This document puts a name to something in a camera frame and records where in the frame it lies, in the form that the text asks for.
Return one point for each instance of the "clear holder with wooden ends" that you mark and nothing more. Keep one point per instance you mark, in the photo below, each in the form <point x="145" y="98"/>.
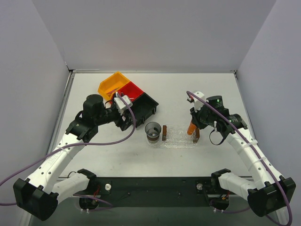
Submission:
<point x="179" y="135"/>

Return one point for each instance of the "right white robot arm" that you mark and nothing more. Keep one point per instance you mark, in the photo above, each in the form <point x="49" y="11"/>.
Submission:
<point x="269" y="190"/>

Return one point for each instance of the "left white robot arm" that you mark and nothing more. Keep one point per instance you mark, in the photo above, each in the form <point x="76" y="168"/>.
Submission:
<point x="40" y="193"/>

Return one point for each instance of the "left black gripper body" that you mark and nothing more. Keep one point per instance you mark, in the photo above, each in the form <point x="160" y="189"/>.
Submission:
<point x="125" y="120"/>

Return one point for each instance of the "red plastic bin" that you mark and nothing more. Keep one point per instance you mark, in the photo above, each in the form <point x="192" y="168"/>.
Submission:
<point x="129" y="89"/>

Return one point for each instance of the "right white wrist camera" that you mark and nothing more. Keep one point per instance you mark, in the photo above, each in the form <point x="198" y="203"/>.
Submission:
<point x="197" y="98"/>

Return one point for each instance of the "glass cup with brown band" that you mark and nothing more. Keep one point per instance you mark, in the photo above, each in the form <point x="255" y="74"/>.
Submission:
<point x="153" y="130"/>

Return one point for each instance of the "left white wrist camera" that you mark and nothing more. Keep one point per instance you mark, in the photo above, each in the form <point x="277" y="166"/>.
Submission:
<point x="122" y="102"/>

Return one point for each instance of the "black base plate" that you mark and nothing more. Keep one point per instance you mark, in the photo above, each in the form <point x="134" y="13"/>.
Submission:
<point x="157" y="192"/>

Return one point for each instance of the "yellow plastic bin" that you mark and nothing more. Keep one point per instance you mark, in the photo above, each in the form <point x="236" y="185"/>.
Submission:
<point x="111" y="82"/>

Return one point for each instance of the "clear textured oval tray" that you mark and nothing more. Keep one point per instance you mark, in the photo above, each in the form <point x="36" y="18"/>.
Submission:
<point x="161" y="144"/>

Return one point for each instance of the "orange toothpaste tube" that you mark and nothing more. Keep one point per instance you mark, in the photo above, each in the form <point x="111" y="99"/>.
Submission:
<point x="191" y="128"/>

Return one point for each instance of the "pink toothpaste tube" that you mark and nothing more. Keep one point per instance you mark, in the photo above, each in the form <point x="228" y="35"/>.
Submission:
<point x="113" y="91"/>

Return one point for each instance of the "black plastic bin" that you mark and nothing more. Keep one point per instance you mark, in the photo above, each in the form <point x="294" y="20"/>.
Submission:
<point x="143" y="108"/>

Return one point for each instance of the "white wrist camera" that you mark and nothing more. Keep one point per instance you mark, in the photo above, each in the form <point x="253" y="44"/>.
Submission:
<point x="122" y="102"/>
<point x="197" y="98"/>

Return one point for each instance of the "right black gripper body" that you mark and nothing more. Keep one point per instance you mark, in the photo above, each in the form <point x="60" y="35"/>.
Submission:
<point x="195" y="120"/>

